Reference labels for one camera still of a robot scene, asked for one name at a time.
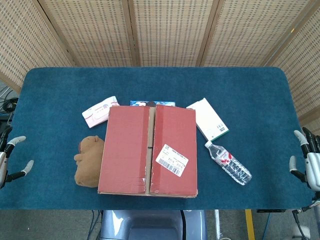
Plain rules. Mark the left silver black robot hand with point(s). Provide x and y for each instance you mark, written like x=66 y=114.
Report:
x=3 y=162

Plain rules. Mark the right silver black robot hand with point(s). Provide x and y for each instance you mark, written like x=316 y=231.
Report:
x=313 y=162

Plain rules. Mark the red cardboard box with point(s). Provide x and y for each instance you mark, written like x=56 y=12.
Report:
x=125 y=150

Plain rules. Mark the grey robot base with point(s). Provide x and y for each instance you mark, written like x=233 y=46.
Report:
x=150 y=225

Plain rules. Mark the white green flat box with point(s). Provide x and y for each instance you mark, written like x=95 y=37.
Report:
x=208 y=117

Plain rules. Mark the blue snack packet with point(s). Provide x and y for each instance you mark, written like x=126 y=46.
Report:
x=140 y=103

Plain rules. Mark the black bar under table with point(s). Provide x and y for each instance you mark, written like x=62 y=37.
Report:
x=271 y=210

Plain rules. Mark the clear plastic water bottle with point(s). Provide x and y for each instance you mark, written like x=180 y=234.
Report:
x=230 y=163

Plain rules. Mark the brown plush toy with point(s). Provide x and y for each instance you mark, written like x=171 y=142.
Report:
x=87 y=160

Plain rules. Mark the blue carpeted table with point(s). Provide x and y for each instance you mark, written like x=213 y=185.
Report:
x=62 y=87

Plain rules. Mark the pink white tissue pack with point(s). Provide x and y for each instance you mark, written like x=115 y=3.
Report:
x=97 y=113

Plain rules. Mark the white pole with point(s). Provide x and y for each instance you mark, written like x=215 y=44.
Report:
x=217 y=225

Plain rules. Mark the woven bamboo folding screen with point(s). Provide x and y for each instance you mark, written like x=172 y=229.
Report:
x=170 y=30

